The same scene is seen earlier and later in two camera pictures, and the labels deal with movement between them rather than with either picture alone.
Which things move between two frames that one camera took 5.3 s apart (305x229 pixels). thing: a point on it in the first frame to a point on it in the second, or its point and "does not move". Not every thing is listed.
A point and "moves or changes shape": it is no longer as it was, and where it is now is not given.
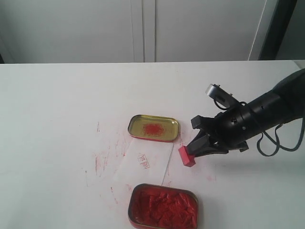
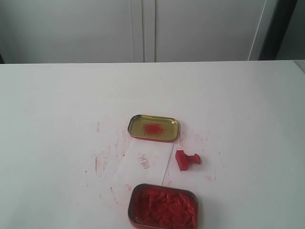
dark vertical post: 284,12 does not move
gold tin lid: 155,128 does not move
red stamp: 188,160 moves or changes shape
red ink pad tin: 151,206 does not move
